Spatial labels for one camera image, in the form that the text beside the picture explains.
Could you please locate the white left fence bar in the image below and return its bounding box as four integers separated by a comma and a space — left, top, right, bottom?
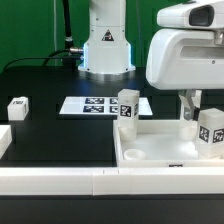
0, 125, 12, 159

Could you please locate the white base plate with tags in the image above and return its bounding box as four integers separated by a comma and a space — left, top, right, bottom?
59, 96, 154, 117

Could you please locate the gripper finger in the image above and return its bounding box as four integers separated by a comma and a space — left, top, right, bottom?
178, 89, 200, 121

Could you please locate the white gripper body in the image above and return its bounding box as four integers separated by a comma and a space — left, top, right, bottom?
146, 0, 224, 90

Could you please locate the black cable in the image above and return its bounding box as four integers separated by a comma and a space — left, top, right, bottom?
2, 48, 84, 72

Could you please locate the white square tabletop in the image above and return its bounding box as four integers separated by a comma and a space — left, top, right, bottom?
113, 120, 224, 168

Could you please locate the white fence bar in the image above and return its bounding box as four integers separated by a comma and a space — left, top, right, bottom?
0, 167, 224, 196
0, 125, 12, 159

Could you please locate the white front fence bar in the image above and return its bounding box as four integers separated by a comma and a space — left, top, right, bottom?
0, 167, 224, 196

